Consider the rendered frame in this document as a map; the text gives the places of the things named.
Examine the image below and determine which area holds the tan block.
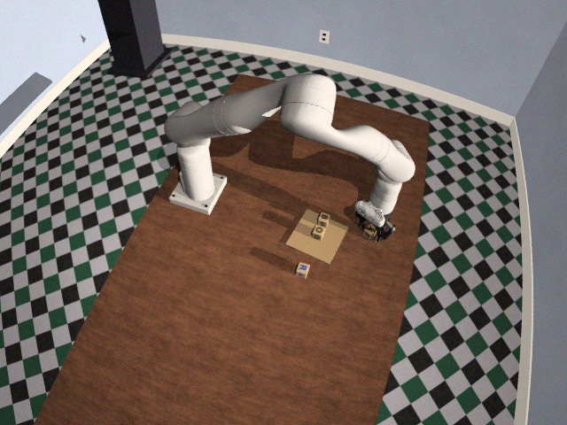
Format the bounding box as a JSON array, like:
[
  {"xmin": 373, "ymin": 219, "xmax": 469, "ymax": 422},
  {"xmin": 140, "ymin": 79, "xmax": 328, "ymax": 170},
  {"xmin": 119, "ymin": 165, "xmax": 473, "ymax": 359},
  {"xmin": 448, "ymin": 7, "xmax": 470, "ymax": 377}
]
[
  {"xmin": 317, "ymin": 212, "xmax": 330, "ymax": 228},
  {"xmin": 296, "ymin": 262, "xmax": 309, "ymax": 278},
  {"xmin": 312, "ymin": 225, "xmax": 325, "ymax": 241},
  {"xmin": 362, "ymin": 224, "xmax": 376, "ymax": 240}
]

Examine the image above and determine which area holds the tan flat mat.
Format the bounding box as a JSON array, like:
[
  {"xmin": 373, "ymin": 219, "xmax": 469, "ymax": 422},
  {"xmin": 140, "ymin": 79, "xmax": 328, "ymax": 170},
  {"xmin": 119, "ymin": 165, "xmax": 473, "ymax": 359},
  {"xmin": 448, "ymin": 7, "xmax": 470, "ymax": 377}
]
[{"xmin": 286, "ymin": 209, "xmax": 349, "ymax": 264}]

